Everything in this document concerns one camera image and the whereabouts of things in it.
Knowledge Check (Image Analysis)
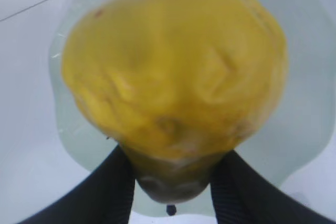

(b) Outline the yellow pear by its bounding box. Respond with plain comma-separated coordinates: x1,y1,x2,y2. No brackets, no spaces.
61,0,288,205

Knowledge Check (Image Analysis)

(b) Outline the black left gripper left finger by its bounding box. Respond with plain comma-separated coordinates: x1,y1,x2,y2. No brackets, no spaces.
22,146,134,224

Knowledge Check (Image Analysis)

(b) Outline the pale green ruffled glass plate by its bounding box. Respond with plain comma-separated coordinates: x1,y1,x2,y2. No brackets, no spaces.
49,0,335,209

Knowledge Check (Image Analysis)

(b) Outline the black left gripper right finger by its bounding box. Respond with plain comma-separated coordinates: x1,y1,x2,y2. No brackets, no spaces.
210,151,333,224

